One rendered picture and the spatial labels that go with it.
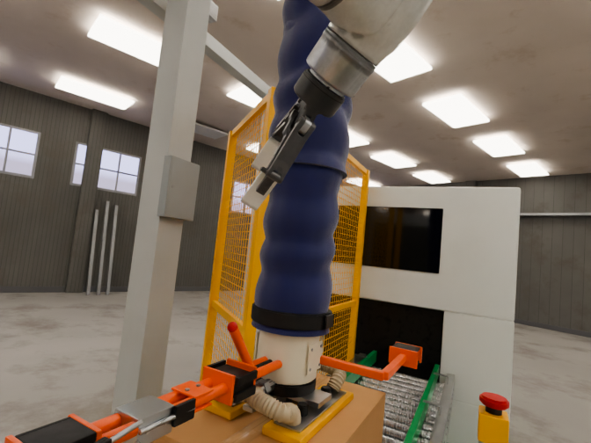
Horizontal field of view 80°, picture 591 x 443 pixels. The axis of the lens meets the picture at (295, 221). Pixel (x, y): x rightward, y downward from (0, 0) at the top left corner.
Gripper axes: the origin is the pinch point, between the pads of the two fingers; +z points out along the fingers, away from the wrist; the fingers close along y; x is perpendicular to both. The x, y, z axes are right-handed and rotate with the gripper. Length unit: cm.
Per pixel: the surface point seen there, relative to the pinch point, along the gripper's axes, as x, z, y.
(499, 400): -84, 15, -4
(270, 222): -13.4, 19.7, 22.5
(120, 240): 74, 604, 587
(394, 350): -68, 32, 14
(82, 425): 5.4, 30.9, -31.0
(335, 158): -19.4, -2.0, 32.5
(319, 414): -45, 42, -9
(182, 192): 10, 76, 99
